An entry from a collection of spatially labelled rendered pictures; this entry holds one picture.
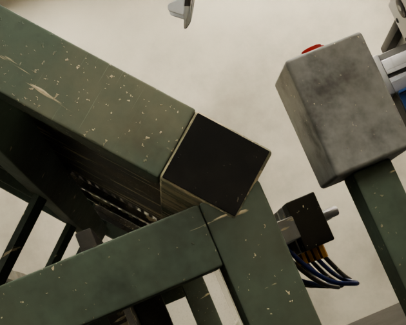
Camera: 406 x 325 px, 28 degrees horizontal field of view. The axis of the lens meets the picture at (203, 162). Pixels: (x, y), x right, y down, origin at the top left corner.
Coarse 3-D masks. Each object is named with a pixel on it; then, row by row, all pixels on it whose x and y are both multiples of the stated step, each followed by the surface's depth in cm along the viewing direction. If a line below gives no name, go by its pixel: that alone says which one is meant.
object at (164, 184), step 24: (192, 120) 111; (192, 144) 110; (216, 144) 110; (240, 144) 110; (168, 168) 109; (192, 168) 109; (216, 168) 109; (240, 168) 109; (168, 192) 116; (192, 192) 108; (216, 192) 109; (240, 192) 109
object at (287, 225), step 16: (288, 208) 139; (304, 208) 139; (320, 208) 139; (336, 208) 141; (288, 224) 137; (304, 224) 138; (320, 224) 138; (288, 240) 136; (304, 240) 138; (320, 240) 138; (304, 256) 158; (320, 256) 140; (304, 272) 141; (320, 272) 152; (336, 288) 148
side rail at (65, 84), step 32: (0, 32) 112; (32, 32) 112; (0, 64) 111; (32, 64) 111; (64, 64) 111; (96, 64) 111; (0, 96) 113; (32, 96) 110; (64, 96) 110; (96, 96) 110; (128, 96) 111; (160, 96) 111; (64, 128) 110; (96, 128) 110; (128, 128) 110; (160, 128) 110; (128, 160) 109; (160, 160) 109
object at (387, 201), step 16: (384, 160) 114; (352, 176) 114; (368, 176) 113; (384, 176) 113; (352, 192) 117; (368, 192) 113; (384, 192) 113; (400, 192) 113; (368, 208) 113; (384, 208) 112; (400, 208) 113; (368, 224) 116; (384, 224) 112; (400, 224) 112; (384, 240) 112; (400, 240) 112; (384, 256) 114; (400, 256) 111; (400, 272) 111; (400, 288) 113; (400, 304) 116
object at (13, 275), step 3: (12, 270) 285; (12, 273) 282; (15, 273) 289; (18, 273) 295; (21, 273) 302; (24, 273) 310; (9, 276) 274; (12, 276) 280; (15, 276) 287; (18, 276) 292; (21, 276) 300; (9, 279) 273; (12, 279) 278; (6, 282) 279
